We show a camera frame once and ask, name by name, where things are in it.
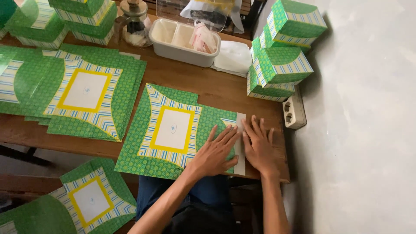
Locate person's left hand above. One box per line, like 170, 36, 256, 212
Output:
187, 124, 242, 179

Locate person's right hand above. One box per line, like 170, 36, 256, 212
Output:
241, 115, 280, 178

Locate green cardboard box sheet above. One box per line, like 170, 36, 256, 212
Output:
114, 83, 246, 180

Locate person's blue jeans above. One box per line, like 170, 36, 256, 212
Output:
136, 175, 233, 222

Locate white power socket strip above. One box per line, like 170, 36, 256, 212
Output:
282, 86, 307, 130

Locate folded green patterned box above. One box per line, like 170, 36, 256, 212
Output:
48, 0, 116, 27
6, 0, 69, 50
251, 37, 314, 88
0, 0, 19, 40
66, 3, 118, 46
267, 0, 328, 46
247, 65, 296, 102
259, 24, 311, 54

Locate person's black shirt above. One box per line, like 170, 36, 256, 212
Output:
162, 202, 242, 234

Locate stack of white paper sheets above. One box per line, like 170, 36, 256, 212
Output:
211, 40, 253, 78

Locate white plastic container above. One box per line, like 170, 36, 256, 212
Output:
148, 18, 222, 68

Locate pink and white sachets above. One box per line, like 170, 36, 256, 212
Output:
189, 22, 218, 54

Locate white paper packets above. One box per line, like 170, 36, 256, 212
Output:
170, 24, 195, 49

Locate pile of unfolded green blanks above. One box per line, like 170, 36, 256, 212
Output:
24, 44, 147, 143
0, 158, 137, 234
0, 45, 65, 118

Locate clear plastic bag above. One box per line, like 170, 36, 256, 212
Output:
180, 0, 245, 34

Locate dark wooden chair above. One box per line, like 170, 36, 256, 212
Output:
240, 0, 268, 29

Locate clear plastic lid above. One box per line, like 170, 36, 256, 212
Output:
156, 0, 233, 34

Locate glass jar with metal lid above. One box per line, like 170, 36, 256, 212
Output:
113, 0, 153, 48

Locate black table leg brace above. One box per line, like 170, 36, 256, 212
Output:
0, 144, 53, 167

